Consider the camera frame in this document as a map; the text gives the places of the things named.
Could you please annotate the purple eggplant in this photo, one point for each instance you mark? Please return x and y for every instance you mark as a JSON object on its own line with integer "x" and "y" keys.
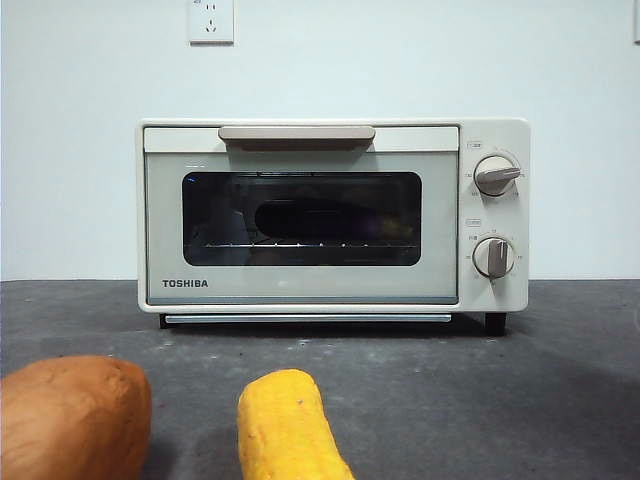
{"x": 310, "y": 220}

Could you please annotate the black oven foot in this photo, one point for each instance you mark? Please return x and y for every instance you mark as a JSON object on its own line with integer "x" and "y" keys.
{"x": 496, "y": 324}
{"x": 163, "y": 322}

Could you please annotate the cream Toshiba toaster oven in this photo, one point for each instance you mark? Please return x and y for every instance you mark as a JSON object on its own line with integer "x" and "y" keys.
{"x": 495, "y": 135}

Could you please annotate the silver crumb tray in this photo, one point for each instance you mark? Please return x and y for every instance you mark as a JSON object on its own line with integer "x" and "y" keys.
{"x": 300, "y": 319}

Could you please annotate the beige timer knob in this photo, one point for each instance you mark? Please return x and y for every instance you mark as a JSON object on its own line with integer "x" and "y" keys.
{"x": 495, "y": 258}

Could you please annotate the beige temperature knob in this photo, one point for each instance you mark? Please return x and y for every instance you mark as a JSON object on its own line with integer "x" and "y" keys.
{"x": 496, "y": 176}

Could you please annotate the yellow corn cob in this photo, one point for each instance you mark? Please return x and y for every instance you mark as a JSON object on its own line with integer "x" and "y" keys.
{"x": 285, "y": 430}

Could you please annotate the brown sweet potato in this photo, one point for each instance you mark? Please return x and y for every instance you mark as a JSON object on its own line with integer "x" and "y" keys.
{"x": 70, "y": 420}

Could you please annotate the white wall socket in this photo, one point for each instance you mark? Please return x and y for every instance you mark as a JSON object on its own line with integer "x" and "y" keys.
{"x": 211, "y": 25}

